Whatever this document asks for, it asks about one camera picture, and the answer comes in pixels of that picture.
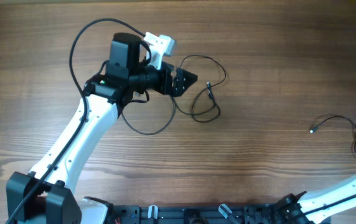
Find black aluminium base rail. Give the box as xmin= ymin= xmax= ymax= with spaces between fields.
xmin=106 ymin=204 xmax=310 ymax=224

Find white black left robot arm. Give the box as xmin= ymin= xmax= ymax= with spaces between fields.
xmin=6 ymin=32 xmax=197 ymax=223

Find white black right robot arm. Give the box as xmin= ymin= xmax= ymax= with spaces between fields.
xmin=273 ymin=174 xmax=356 ymax=224

